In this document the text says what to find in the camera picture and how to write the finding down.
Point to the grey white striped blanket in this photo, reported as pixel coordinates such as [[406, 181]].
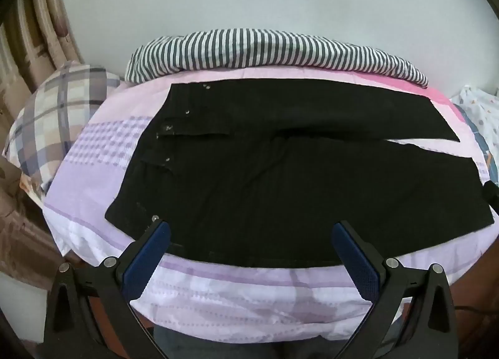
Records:
[[240, 48]]

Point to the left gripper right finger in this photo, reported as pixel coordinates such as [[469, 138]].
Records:
[[430, 328]]

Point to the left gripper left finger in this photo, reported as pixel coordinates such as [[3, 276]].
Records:
[[71, 329]]

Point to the black pants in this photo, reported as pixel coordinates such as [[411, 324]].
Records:
[[255, 173]]

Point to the white dotted pillow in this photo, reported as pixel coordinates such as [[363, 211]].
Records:
[[480, 110]]

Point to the plaid pillow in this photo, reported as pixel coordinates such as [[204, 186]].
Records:
[[52, 119]]

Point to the wooden slatted headboard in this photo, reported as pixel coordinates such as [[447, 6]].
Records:
[[35, 40]]

